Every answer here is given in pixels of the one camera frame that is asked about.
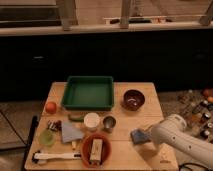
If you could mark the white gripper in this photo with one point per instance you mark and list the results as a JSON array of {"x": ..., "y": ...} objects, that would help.
[{"x": 146, "y": 130}]

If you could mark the blue sponge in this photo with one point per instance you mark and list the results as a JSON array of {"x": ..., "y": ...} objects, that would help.
[{"x": 139, "y": 137}]

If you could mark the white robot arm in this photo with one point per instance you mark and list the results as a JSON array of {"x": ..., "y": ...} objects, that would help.
[{"x": 170, "y": 131}]

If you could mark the green plastic tray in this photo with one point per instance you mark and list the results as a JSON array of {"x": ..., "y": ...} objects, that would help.
[{"x": 89, "y": 93}]

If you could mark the dark red bowl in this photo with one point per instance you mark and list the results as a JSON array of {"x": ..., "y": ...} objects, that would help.
[{"x": 133, "y": 99}]

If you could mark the bottle rack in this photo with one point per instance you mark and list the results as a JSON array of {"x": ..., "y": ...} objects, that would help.
[{"x": 196, "y": 115}]

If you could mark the metal cup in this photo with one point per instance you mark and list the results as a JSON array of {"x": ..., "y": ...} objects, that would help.
[{"x": 109, "y": 123}]

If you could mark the wooden block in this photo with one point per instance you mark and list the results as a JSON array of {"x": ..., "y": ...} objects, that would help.
[{"x": 96, "y": 151}]

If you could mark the white cup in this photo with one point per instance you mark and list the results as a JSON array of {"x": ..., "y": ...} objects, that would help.
[{"x": 91, "y": 121}]

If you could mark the orange round bowl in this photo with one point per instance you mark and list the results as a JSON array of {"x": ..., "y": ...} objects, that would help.
[{"x": 86, "y": 148}]

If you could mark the green cucumber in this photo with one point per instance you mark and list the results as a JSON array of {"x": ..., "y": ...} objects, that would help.
[{"x": 76, "y": 118}]

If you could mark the small yellow object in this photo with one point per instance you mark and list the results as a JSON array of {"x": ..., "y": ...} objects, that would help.
[{"x": 74, "y": 145}]

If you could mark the blue folded cloth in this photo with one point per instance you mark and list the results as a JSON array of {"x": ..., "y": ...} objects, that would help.
[{"x": 70, "y": 132}]

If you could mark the dark toy pieces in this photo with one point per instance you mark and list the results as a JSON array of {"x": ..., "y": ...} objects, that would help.
[{"x": 54, "y": 126}]

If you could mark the orange fruit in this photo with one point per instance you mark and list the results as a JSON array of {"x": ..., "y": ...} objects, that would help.
[{"x": 51, "y": 107}]

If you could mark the light green small plate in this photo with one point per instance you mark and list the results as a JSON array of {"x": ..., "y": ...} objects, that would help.
[{"x": 46, "y": 138}]

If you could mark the white spatula black handle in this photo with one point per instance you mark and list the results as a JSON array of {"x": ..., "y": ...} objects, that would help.
[{"x": 40, "y": 156}]

